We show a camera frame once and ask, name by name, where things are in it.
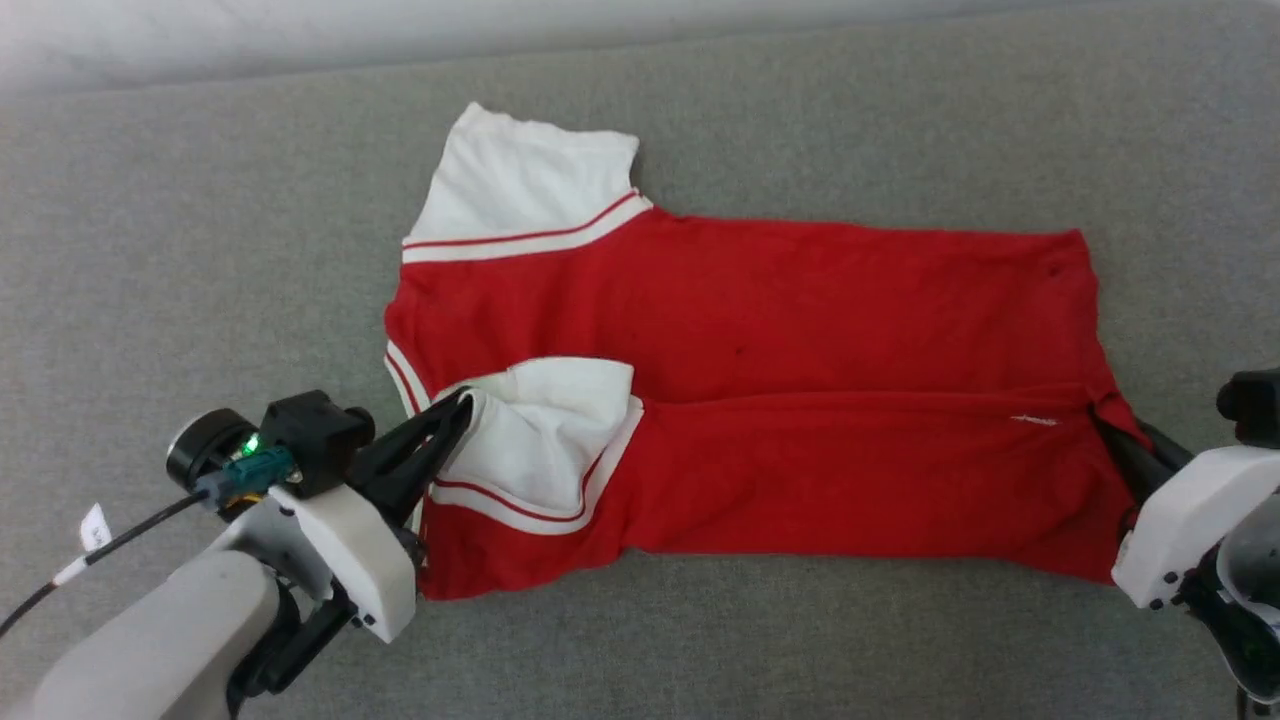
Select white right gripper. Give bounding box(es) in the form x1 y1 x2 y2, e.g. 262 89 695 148
1090 402 1280 612

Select red and white garment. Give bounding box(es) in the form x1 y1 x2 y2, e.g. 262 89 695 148
383 100 1151 602

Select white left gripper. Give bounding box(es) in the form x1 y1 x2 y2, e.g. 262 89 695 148
268 388 477 645

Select black cable with teal plug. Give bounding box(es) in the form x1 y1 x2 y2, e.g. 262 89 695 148
0 448 299 641

